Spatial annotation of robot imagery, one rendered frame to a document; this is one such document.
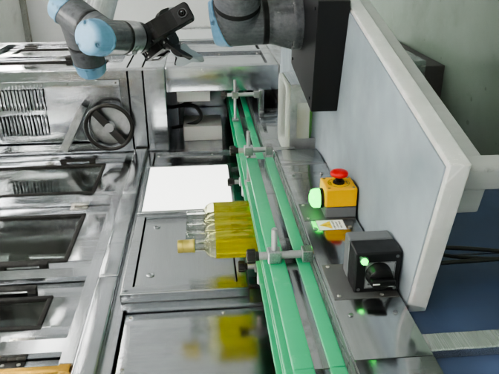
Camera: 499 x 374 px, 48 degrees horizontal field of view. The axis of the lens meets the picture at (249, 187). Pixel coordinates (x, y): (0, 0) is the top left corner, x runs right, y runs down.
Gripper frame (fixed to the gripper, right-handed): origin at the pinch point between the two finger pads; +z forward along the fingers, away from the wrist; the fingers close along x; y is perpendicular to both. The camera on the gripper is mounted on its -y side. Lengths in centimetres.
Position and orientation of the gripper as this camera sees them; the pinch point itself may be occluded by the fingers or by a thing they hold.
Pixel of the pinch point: (193, 33)
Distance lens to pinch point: 150.5
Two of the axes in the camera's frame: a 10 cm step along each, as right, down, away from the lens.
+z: 5.1, -2.2, 8.3
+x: 4.4, 9.0, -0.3
